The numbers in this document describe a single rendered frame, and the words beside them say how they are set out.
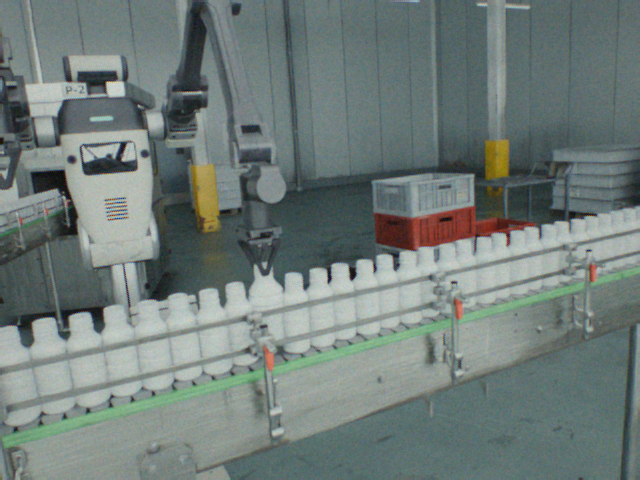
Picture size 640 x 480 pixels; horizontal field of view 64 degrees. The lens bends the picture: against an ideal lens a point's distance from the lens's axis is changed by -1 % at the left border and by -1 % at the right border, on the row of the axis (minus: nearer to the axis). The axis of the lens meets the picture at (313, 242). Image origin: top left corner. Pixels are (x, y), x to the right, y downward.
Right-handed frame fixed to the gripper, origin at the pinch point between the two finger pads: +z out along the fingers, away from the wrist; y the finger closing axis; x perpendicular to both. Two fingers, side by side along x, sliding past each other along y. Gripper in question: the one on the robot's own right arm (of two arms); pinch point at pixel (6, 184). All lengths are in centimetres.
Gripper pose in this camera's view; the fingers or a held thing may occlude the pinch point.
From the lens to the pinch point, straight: 112.8
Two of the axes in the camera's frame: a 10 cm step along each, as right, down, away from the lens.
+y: 4.4, 1.5, -8.9
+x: 9.0, -1.4, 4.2
